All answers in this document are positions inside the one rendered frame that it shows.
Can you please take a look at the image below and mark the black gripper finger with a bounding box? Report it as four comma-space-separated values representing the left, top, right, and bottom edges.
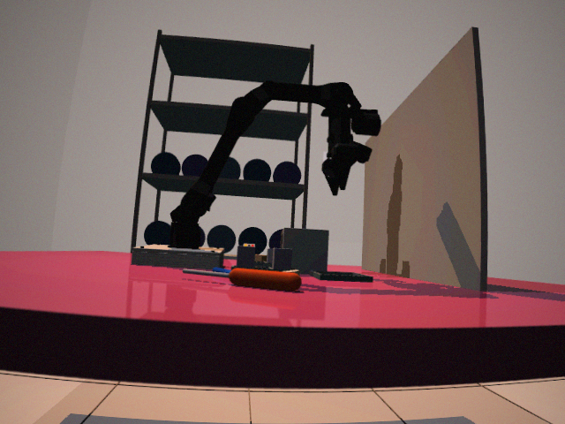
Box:
331, 156, 358, 190
323, 170, 339, 196

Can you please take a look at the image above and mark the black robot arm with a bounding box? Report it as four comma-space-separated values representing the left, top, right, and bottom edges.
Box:
168, 80, 381, 249

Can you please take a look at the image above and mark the tan flat panel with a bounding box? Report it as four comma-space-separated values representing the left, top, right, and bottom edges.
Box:
362, 27, 488, 292

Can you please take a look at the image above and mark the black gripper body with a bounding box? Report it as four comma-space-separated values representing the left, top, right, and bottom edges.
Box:
322, 129, 360, 171

